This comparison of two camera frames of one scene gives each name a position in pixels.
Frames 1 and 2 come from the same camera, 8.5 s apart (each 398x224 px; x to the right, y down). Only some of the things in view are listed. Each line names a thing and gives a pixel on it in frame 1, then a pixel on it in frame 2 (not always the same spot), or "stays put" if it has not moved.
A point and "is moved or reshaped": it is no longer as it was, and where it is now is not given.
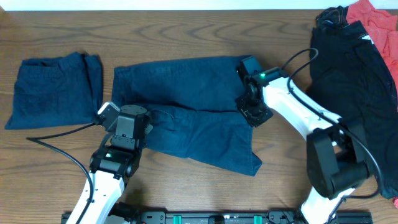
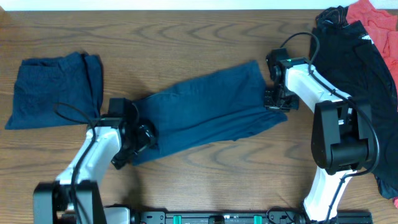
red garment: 380,26 stays put
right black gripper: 253,112 -> 277,101
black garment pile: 351,78 stays put
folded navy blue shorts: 57,91 stays put
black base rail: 150,216 stays put
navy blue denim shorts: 194,113 is moved or reshaped
